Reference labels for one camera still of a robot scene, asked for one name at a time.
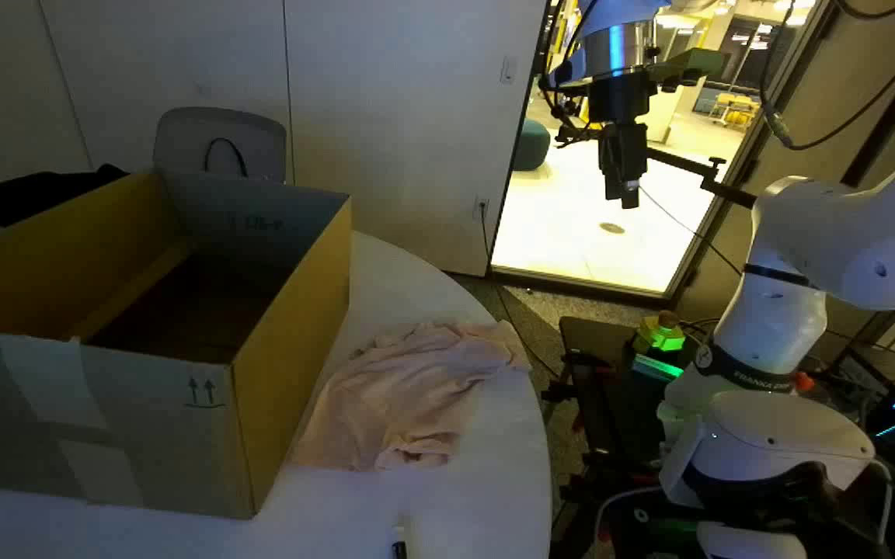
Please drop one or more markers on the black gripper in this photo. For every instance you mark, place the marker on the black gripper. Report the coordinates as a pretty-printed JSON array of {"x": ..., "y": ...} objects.
[{"x": 624, "y": 104}]

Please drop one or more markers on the pink shirt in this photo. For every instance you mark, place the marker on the pink shirt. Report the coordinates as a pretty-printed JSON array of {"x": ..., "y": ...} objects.
[{"x": 404, "y": 398}]

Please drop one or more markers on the black marker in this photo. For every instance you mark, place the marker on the black marker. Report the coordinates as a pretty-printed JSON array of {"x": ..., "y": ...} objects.
[{"x": 400, "y": 545}]

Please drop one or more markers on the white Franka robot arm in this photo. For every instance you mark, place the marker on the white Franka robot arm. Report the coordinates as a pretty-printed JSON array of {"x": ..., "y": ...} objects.
[{"x": 777, "y": 313}]

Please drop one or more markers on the green lit control box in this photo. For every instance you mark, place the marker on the green lit control box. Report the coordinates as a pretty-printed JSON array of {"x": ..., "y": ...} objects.
[{"x": 659, "y": 344}]

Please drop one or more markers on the brown cardboard box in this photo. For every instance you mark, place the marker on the brown cardboard box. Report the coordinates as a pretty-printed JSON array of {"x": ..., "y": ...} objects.
[{"x": 157, "y": 413}]

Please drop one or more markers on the teal ottoman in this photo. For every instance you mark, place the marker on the teal ottoman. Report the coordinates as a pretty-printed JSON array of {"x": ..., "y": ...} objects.
[{"x": 530, "y": 144}]

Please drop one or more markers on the black jacket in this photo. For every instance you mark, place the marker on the black jacket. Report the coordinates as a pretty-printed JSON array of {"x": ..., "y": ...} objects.
[{"x": 45, "y": 191}]

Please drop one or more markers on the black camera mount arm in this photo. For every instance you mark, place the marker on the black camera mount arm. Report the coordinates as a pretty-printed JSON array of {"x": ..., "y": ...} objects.
[{"x": 712, "y": 179}]

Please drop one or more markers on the gold wrist camera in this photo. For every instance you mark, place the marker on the gold wrist camera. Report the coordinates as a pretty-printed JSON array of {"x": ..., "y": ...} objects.
[{"x": 690, "y": 63}]

